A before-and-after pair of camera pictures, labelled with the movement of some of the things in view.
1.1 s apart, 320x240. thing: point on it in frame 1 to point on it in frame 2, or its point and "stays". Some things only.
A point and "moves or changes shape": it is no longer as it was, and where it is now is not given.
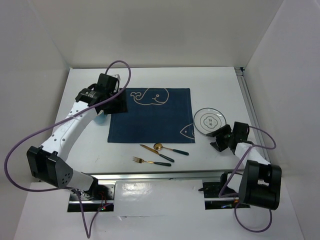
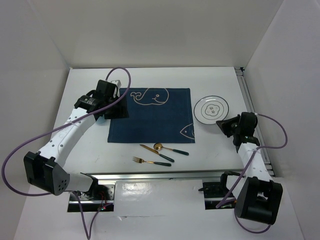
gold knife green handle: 157,152 stays
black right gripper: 225,129 to 223,125
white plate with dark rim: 208,120 moves or changes shape
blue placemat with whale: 154,115 stays
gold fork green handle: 141,160 stays
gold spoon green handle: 158,146 stays
